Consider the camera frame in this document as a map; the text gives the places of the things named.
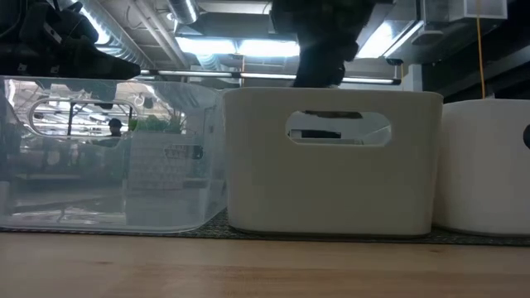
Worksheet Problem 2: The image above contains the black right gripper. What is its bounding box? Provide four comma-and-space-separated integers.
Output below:
271, 0, 376, 89

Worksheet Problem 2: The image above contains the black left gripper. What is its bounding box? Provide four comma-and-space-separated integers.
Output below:
0, 0, 142, 81

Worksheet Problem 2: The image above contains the long tube ceiling light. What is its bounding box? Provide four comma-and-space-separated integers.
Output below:
140, 69, 402, 86

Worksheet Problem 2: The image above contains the person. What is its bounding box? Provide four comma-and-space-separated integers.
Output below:
106, 118, 124, 138

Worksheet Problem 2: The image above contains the succulent in patterned pot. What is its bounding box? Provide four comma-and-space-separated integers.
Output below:
126, 111, 205, 195

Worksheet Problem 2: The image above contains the pale grey plastic bin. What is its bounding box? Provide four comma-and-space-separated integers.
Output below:
222, 86, 445, 238

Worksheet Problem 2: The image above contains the clear plastic bin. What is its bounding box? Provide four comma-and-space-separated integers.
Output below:
0, 75, 228, 234

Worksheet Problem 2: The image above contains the white plastic bin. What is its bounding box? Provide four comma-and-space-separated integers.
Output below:
431, 98, 530, 238

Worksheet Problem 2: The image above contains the dark woven placemat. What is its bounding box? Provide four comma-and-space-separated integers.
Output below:
0, 208, 530, 248

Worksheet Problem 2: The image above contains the silver ventilation duct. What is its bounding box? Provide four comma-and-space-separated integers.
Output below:
167, 0, 200, 25
78, 0, 152, 70

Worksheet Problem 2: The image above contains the yellow power cable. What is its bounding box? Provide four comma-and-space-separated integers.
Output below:
475, 0, 486, 99

